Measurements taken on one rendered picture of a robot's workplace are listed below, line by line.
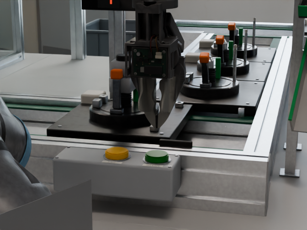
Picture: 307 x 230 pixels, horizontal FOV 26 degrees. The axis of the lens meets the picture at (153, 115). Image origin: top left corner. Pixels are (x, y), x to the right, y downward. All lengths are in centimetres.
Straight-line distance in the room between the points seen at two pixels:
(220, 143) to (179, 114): 10
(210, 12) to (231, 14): 19
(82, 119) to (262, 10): 365
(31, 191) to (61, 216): 5
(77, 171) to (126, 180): 9
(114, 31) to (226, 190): 48
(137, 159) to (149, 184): 5
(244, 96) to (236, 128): 13
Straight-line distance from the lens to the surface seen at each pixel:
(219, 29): 272
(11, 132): 95
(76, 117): 135
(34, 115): 151
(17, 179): 79
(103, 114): 129
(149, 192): 111
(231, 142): 136
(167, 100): 106
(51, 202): 79
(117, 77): 127
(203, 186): 116
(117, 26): 145
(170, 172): 109
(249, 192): 115
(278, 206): 121
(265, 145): 121
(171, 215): 116
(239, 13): 499
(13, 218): 76
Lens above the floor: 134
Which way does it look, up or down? 16 degrees down
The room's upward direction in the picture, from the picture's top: straight up
